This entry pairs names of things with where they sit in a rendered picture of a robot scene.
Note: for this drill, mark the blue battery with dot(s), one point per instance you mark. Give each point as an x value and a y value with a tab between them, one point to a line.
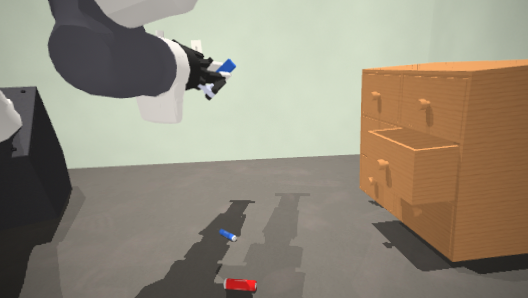
227	235

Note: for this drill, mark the wooden chest of drawers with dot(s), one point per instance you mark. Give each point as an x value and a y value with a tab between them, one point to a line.
490	217

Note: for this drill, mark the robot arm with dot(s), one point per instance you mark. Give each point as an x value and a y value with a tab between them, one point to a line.
98	47

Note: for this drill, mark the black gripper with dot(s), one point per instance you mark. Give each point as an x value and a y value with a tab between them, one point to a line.
197	79

